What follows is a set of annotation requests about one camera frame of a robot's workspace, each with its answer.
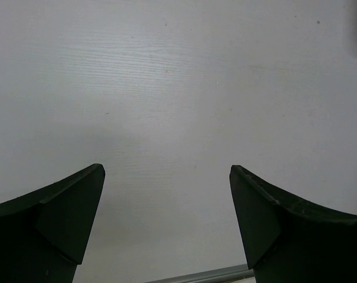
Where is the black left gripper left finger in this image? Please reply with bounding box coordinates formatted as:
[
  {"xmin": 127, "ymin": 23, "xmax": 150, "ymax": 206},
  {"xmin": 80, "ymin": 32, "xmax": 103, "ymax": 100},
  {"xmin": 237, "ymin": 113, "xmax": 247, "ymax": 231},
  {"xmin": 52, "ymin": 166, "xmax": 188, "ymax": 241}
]
[{"xmin": 0, "ymin": 163, "xmax": 105, "ymax": 282}]

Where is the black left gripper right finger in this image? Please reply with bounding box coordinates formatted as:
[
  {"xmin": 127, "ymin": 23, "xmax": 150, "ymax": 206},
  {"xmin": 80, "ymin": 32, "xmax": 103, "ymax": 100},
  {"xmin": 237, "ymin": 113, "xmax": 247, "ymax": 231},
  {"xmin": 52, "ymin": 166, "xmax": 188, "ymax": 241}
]
[{"xmin": 229, "ymin": 165, "xmax": 357, "ymax": 283}]

